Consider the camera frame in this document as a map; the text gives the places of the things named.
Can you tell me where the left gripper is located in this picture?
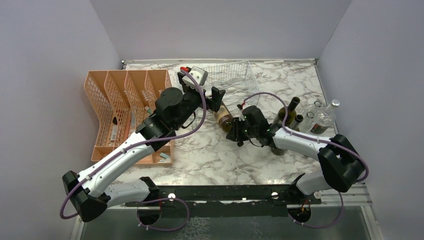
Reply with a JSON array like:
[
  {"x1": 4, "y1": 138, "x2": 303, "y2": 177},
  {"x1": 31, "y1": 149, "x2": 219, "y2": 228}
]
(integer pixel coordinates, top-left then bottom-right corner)
[{"x1": 173, "y1": 74, "x2": 226, "y2": 129}]

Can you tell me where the dark green wine bottle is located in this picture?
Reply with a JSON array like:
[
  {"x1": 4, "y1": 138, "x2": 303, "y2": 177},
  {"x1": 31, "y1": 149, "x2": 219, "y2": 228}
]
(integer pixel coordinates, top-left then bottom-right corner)
[{"x1": 273, "y1": 96, "x2": 300, "y2": 127}]

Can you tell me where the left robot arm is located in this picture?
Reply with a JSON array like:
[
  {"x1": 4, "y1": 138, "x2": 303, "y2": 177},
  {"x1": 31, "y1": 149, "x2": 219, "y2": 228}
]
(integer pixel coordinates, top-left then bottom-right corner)
[{"x1": 59, "y1": 86, "x2": 226, "y2": 222}]

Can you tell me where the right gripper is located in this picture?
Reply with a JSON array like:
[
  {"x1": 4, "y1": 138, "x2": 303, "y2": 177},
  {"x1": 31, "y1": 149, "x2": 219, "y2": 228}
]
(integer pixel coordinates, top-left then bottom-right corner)
[{"x1": 226, "y1": 116, "x2": 258, "y2": 142}]

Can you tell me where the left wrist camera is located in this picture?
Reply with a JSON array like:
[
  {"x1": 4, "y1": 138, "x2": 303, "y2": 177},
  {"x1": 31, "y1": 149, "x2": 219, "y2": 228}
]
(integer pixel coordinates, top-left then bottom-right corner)
[{"x1": 180, "y1": 66, "x2": 209, "y2": 89}]

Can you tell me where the clear bottle silver cap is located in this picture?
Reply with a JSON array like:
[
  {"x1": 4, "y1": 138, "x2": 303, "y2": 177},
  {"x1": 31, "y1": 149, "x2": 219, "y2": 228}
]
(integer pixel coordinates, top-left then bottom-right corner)
[{"x1": 309, "y1": 99, "x2": 341, "y2": 135}]

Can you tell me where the white wire wine rack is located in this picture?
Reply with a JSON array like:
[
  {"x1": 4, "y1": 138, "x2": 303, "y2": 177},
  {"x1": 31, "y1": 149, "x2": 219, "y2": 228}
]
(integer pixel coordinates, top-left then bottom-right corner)
[{"x1": 203, "y1": 60, "x2": 260, "y2": 107}]

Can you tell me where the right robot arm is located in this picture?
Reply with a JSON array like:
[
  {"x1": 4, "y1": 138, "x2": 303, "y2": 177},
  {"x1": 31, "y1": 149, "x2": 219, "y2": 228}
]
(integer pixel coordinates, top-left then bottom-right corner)
[{"x1": 226, "y1": 106, "x2": 366, "y2": 204}]

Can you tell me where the black mounting rail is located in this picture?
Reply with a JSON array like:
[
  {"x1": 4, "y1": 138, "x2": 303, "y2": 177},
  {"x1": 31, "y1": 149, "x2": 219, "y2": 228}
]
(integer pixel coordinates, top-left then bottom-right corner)
[{"x1": 125, "y1": 184, "x2": 321, "y2": 218}]

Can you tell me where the green wine bottle white label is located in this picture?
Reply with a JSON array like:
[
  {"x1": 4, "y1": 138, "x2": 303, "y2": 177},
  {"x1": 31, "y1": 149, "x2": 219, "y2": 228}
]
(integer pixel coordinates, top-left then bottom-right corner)
[{"x1": 270, "y1": 147, "x2": 287, "y2": 156}]

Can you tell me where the green wine bottle brown label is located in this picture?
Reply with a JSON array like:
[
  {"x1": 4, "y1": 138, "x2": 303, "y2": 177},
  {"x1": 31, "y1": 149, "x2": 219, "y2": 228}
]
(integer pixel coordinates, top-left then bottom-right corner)
[{"x1": 213, "y1": 102, "x2": 233, "y2": 133}]

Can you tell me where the orange plastic file organizer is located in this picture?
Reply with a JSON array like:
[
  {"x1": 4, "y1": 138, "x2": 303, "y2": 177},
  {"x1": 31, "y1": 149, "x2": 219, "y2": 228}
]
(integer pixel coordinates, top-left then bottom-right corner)
[{"x1": 84, "y1": 69, "x2": 172, "y2": 163}]

